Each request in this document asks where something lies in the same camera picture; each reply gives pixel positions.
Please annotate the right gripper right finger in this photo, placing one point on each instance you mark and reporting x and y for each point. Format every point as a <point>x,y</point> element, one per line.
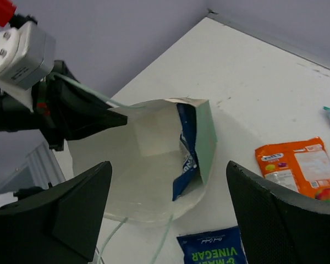
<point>278,225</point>

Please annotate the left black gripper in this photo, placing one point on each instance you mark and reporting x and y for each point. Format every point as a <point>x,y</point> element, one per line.
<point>63,109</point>

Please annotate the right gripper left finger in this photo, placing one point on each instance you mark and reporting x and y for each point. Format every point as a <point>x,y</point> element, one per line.
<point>57,225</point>

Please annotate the blue green crisps packet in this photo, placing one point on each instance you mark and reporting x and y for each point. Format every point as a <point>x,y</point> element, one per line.
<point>219,247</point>

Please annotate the orange snack packet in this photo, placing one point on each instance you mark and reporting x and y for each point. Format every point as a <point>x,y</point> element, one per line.
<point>301,166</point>

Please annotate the green printed paper bag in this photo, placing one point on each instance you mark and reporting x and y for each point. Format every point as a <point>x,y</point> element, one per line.
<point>146,158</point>

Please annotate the blue silver tortilla chips packet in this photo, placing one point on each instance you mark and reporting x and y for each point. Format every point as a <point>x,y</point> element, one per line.
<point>187,141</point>

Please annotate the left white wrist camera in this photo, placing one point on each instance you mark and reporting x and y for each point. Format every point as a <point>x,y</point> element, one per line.
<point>26,56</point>

